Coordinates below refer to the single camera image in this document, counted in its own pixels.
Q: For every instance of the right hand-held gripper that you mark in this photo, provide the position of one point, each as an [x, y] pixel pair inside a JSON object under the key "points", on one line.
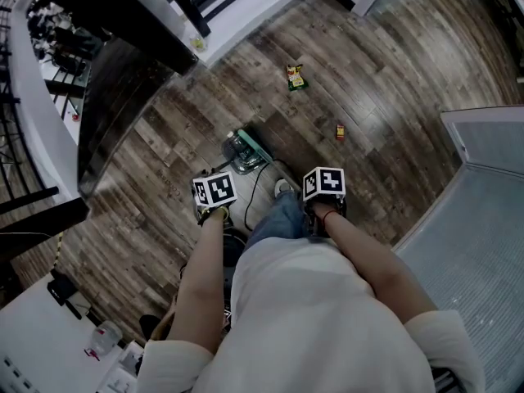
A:
{"points": [[325, 182]]}

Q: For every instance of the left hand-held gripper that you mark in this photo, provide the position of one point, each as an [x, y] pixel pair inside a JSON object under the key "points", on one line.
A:
{"points": [[215, 188]]}

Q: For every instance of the grey dustpan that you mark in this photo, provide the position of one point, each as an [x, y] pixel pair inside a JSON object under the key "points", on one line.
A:
{"points": [[245, 166]]}

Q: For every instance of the small red yellow wrapper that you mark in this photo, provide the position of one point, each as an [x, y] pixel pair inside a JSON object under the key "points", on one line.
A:
{"points": [[340, 132]]}

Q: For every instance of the green and yellow snack bag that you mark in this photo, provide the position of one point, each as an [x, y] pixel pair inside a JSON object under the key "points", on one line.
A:
{"points": [[296, 79]]}

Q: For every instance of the person's left forearm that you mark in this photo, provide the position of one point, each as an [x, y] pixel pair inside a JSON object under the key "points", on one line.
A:
{"points": [[200, 276]]}

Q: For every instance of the person's right forearm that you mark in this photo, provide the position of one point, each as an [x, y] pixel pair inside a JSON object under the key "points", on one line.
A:
{"points": [[368, 260]]}

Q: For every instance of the yellow wrist band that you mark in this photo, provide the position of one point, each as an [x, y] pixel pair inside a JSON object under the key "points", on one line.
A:
{"points": [[217, 213]]}

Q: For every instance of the person's left white shoe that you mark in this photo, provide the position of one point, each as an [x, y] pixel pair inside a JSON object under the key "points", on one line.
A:
{"points": [[282, 187]]}

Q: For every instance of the person's blue jeans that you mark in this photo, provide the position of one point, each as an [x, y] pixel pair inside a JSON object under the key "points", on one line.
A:
{"points": [[278, 219]]}

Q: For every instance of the black round bin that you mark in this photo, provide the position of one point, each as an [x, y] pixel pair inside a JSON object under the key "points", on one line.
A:
{"points": [[233, 252]]}

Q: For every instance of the person's white shirt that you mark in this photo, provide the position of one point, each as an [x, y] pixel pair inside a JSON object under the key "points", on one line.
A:
{"points": [[307, 322]]}

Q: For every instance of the small clear container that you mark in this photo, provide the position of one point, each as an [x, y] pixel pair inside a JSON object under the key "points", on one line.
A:
{"points": [[199, 44]]}

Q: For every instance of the yellow black striped tape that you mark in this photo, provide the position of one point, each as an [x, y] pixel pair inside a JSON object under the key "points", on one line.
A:
{"points": [[58, 248]]}

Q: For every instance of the frosted glass door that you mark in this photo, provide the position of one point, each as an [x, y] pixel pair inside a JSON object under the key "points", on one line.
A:
{"points": [[491, 141]]}

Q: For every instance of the dark wooden beam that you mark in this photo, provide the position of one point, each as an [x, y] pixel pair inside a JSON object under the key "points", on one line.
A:
{"points": [[41, 227]]}

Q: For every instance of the black metal railing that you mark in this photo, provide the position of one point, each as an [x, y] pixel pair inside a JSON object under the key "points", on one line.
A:
{"points": [[192, 10]]}

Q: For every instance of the black box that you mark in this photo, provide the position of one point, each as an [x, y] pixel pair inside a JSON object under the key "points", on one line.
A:
{"points": [[61, 289]]}

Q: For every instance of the clear plastic jug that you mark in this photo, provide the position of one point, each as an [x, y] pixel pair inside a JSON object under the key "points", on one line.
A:
{"points": [[105, 338]]}

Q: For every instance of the small black device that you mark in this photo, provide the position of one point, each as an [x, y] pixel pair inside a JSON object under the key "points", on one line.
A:
{"points": [[74, 309]]}

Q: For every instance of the curved black railing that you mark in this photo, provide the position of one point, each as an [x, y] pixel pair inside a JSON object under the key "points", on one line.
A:
{"points": [[28, 199]]}

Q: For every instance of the white cardboard box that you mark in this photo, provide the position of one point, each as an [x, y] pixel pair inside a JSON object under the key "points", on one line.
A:
{"points": [[131, 358], [116, 383]]}

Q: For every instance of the lower floor office furniture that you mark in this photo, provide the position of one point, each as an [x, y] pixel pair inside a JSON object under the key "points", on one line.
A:
{"points": [[61, 55]]}

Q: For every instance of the red clip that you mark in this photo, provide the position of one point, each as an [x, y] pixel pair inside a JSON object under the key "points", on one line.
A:
{"points": [[92, 353]]}

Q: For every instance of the white table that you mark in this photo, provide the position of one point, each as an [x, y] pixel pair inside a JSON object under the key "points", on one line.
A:
{"points": [[37, 330]]}

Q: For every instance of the dark wooden post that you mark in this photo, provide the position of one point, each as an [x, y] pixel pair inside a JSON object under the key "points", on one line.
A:
{"points": [[135, 19]]}

